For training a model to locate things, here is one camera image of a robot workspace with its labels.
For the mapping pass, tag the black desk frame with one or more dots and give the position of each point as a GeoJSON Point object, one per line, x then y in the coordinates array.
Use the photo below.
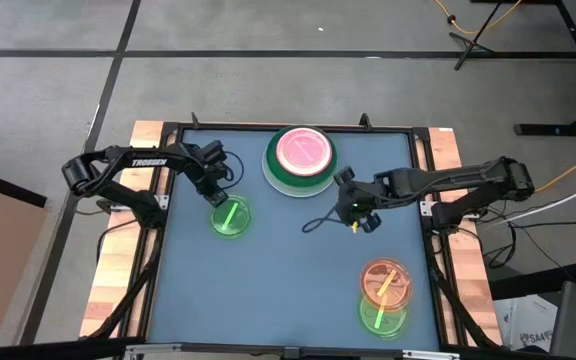
{"type": "Point", "coordinates": [575, 45]}

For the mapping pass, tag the white printed bag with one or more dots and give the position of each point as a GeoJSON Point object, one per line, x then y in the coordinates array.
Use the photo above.
{"type": "Point", "coordinates": [525, 322]}

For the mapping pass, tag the cream plastic plate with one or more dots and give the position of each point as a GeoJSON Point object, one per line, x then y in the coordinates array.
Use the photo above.
{"type": "Point", "coordinates": [278, 155]}

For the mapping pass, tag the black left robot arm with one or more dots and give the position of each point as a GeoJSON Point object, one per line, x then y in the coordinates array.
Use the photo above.
{"type": "Point", "coordinates": [133, 162]}

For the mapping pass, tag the large pale blue plastic plate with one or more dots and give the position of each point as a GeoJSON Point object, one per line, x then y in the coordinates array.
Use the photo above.
{"type": "Point", "coordinates": [293, 191]}

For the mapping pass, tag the black table frame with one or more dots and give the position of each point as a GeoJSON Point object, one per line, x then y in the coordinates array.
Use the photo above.
{"type": "Point", "coordinates": [433, 280]}

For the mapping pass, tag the small translucent green plate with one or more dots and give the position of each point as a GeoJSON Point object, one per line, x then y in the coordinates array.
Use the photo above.
{"type": "Point", "coordinates": [230, 220]}
{"type": "Point", "coordinates": [383, 322]}

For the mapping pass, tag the black tripod stand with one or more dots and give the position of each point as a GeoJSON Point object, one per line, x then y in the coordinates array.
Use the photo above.
{"type": "Point", "coordinates": [470, 45]}

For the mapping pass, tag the small translucent orange plate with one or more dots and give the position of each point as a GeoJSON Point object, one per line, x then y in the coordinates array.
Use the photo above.
{"type": "Point", "coordinates": [386, 282]}

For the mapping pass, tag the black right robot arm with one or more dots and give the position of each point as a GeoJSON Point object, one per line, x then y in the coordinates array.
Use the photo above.
{"type": "Point", "coordinates": [468, 175]}

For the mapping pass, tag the blue-grey table mat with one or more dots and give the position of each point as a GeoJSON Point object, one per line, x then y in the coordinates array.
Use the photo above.
{"type": "Point", "coordinates": [268, 280]}

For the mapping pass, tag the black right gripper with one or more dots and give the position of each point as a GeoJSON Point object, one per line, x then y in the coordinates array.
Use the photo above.
{"type": "Point", "coordinates": [360, 197]}

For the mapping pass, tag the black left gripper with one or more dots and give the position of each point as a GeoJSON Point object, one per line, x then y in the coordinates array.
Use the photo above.
{"type": "Point", "coordinates": [210, 170]}

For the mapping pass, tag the dark green plastic plate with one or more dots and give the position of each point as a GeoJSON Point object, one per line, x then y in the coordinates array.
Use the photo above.
{"type": "Point", "coordinates": [273, 170]}

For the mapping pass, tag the small translucent pink plate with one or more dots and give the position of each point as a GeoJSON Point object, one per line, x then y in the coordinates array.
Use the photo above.
{"type": "Point", "coordinates": [304, 150]}

